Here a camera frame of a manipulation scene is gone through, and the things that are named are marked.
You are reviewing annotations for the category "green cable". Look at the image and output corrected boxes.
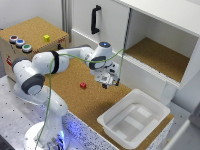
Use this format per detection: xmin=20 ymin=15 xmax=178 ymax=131
xmin=34 ymin=48 xmax=126 ymax=150

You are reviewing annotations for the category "black door handle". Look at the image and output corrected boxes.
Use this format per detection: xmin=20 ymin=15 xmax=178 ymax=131
xmin=90 ymin=4 xmax=103 ymax=36

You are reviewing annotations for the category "pink block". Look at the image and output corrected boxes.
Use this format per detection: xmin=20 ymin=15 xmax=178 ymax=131
xmin=79 ymin=81 xmax=88 ymax=90

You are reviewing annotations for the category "white plastic box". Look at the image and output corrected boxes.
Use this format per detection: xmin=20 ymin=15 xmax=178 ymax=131
xmin=96 ymin=88 xmax=172 ymax=150

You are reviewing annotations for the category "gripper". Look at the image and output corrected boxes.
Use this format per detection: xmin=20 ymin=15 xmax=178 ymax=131
xmin=93 ymin=63 xmax=121 ymax=90

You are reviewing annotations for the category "white cabinet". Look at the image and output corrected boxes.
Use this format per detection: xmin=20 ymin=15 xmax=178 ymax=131
xmin=68 ymin=0 xmax=200 ymax=108

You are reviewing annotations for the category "yellow block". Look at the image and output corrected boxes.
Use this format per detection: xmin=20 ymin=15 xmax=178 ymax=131
xmin=43 ymin=34 xmax=52 ymax=43

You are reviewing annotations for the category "red button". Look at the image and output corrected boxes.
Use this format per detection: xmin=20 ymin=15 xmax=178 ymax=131
xmin=8 ymin=34 xmax=20 ymax=45

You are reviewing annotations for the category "white sliding door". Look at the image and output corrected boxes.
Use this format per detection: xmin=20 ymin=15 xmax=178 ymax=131
xmin=71 ymin=0 xmax=132 ymax=55

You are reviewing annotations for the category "blue button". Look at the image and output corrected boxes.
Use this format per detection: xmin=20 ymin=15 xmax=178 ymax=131
xmin=14 ymin=38 xmax=26 ymax=49

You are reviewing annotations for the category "wooden drawer box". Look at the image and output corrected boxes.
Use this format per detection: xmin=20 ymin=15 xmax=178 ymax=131
xmin=0 ymin=16 xmax=71 ymax=83

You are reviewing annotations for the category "green button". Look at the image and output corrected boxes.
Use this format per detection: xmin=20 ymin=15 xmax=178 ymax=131
xmin=21 ymin=43 xmax=34 ymax=54

